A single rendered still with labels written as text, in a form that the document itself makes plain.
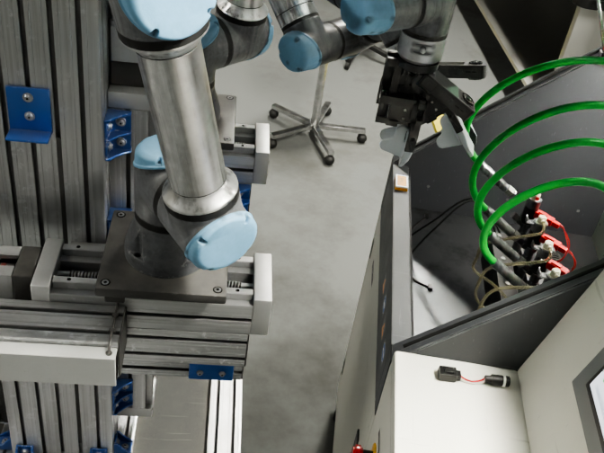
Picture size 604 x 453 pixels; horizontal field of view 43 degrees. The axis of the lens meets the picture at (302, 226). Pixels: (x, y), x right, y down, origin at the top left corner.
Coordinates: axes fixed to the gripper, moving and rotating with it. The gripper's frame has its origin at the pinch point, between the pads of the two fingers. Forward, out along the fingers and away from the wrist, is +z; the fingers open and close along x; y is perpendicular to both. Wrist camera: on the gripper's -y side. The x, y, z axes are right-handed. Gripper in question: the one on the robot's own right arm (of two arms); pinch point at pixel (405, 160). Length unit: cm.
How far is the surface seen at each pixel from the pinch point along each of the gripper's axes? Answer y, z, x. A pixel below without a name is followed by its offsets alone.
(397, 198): -4.2, 27.6, -28.2
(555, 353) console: -27.6, 14.2, 28.5
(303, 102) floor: 26, 122, -243
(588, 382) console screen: -28.6, 8.3, 39.7
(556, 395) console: -27.1, 16.0, 35.8
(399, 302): -4.6, 27.6, 7.3
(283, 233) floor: 24, 122, -130
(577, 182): -26.1, -8.8, 12.6
